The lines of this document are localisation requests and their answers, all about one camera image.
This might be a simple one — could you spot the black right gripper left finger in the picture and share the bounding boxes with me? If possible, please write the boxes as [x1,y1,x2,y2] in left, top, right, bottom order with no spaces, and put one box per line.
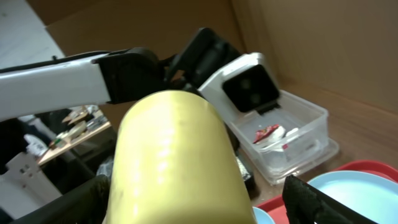
[11,175,110,224]

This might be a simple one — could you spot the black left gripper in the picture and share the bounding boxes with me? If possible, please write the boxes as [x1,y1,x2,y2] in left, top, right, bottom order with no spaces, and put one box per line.
[166,28,241,90]

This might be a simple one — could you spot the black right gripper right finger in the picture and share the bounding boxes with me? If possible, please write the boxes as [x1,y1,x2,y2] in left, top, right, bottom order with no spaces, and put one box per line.
[282,175,373,224]

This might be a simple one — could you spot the small light blue bowl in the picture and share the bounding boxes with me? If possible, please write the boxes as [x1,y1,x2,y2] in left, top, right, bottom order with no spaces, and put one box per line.
[252,207,275,224]

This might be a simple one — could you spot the white napkin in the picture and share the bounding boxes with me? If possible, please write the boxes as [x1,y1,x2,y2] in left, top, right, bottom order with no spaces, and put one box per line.
[257,126,300,152]

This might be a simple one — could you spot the large light blue plate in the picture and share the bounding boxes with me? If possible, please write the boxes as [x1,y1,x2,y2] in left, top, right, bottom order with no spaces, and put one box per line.
[308,170,397,224]

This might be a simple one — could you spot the red snack wrapper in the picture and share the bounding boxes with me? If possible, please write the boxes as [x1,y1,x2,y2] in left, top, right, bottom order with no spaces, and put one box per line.
[253,124,280,144]

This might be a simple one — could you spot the yellow cup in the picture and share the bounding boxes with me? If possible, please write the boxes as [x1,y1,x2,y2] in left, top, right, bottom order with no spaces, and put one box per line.
[106,91,255,224]

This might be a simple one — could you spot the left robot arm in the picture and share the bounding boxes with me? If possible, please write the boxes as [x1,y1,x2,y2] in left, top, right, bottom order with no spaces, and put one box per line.
[1,28,241,120]

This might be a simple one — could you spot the clear plastic waste bin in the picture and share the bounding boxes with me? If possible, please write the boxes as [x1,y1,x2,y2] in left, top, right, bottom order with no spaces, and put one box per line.
[229,90,339,185]

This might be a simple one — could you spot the cluttered background desk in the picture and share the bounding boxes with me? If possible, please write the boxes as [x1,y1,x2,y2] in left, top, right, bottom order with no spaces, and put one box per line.
[19,106,112,166]

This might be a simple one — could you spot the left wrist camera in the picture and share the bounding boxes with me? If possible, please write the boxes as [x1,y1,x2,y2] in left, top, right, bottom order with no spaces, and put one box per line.
[198,52,280,124]

